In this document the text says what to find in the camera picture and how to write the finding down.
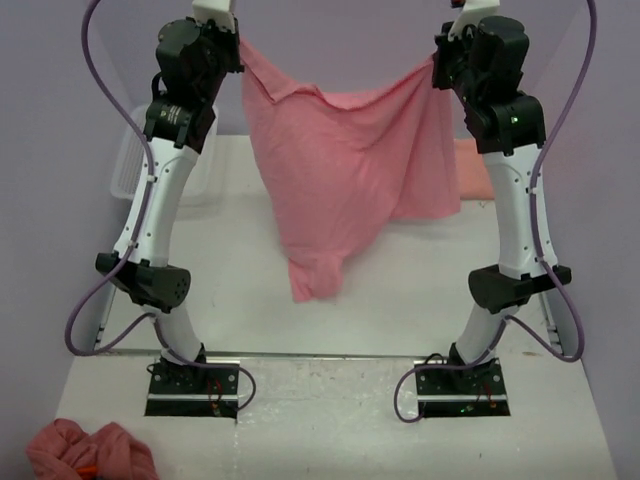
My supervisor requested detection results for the pink t shirt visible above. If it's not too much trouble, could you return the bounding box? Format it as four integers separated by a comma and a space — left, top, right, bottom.
240, 42, 460, 302

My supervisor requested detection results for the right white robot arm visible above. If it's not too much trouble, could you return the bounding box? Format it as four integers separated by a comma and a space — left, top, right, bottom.
432, 7, 571, 393

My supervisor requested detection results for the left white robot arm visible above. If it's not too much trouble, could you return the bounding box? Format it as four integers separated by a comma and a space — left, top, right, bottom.
95, 13, 244, 393

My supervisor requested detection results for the folded salmon t shirt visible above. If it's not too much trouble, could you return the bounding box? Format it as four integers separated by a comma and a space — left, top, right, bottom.
454, 139, 494, 201

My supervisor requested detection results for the white plastic basket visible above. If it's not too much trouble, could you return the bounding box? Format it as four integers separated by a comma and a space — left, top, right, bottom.
110, 106, 219, 207

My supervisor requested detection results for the crumpled salmon shirt pile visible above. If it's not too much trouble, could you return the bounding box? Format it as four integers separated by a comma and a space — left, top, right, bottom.
26, 418, 159, 479

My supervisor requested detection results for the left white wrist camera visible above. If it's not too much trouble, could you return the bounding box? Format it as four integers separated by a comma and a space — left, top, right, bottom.
192, 0, 236, 32

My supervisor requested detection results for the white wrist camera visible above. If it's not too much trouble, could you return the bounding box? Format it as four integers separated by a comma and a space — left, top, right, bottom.
448, 0, 500, 41
192, 0, 236, 32

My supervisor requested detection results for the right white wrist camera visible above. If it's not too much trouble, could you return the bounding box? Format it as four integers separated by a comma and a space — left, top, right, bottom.
448, 0, 500, 41

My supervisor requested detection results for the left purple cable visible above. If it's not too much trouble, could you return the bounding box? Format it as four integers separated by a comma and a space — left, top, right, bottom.
64, 0, 257, 414

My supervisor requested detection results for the purple cable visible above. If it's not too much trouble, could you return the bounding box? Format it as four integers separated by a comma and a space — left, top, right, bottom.
394, 0, 599, 426
64, 0, 257, 414

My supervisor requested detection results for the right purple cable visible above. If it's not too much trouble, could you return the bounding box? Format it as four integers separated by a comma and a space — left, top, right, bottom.
394, 0, 599, 426

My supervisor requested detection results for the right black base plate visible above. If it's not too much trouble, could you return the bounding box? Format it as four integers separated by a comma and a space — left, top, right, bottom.
415, 359, 511, 419

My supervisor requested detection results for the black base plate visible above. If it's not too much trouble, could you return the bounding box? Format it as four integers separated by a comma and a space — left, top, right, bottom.
415, 359, 511, 419
144, 358, 239, 420

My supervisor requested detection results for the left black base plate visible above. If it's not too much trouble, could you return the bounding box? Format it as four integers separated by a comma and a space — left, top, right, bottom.
144, 358, 239, 420

